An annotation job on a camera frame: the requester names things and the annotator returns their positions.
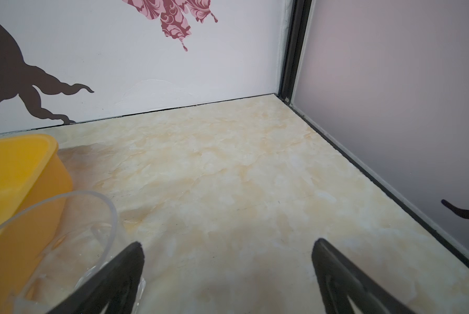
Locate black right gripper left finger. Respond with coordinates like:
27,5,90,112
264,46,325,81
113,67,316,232
49,242,145,313

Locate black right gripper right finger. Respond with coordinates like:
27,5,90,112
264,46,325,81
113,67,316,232
311,238,413,313

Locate clear plastic cup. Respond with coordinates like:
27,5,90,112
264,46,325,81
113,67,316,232
11,191,146,313

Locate yellow plastic bin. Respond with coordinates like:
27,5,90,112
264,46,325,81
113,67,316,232
0,134,73,313

